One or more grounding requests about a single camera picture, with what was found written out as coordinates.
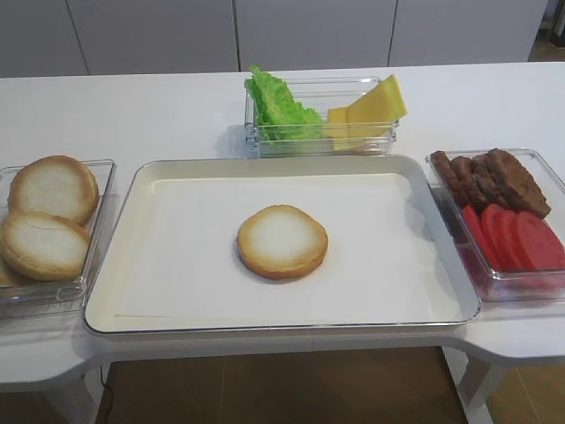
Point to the white metal baking tray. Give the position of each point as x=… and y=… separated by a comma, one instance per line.
x=450, y=297

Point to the front bun half in container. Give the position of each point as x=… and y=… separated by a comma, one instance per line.
x=44, y=247

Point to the front large brown meat patty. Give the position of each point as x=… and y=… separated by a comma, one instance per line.
x=517, y=185

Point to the clear left bun container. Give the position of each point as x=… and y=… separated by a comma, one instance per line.
x=25, y=297

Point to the clear lettuce cheese container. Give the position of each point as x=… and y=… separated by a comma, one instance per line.
x=321, y=95

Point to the rear red tomato slice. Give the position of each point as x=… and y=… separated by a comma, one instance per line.
x=472, y=220

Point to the bun half in container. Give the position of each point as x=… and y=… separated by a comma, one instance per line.
x=56, y=185
x=44, y=247

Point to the front red tomato slice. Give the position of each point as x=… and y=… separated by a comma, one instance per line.
x=537, y=246

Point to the green lettuce in container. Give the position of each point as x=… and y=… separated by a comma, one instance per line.
x=279, y=115

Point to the middle red tomato slice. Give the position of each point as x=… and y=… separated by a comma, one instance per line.
x=496, y=222

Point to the large yellow cheese slice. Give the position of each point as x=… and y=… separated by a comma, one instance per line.
x=374, y=113

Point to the upper bun half in container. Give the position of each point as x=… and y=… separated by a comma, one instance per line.
x=56, y=185

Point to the leftmost brown meat patty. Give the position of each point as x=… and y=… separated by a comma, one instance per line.
x=443, y=167

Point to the red tomato slice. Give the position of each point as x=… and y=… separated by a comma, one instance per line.
x=496, y=222
x=472, y=220
x=537, y=246

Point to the bun half on tray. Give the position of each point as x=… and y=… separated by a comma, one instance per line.
x=282, y=242

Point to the white parchment paper sheet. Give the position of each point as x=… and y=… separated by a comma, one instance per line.
x=185, y=263

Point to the small yellow cheese slice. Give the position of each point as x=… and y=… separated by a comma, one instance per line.
x=338, y=116

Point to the clear right patty tomato container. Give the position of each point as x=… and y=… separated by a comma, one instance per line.
x=497, y=285

